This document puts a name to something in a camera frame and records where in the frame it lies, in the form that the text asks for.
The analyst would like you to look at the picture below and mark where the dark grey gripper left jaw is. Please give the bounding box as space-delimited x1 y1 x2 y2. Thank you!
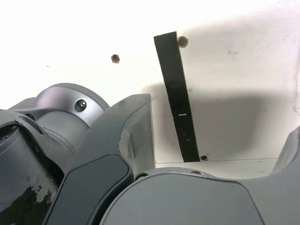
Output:
43 93 156 225

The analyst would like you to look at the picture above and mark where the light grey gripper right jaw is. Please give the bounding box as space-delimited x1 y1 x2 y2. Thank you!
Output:
98 126 300 225

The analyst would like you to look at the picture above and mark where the black tape strip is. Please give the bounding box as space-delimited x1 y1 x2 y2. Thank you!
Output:
153 31 202 163

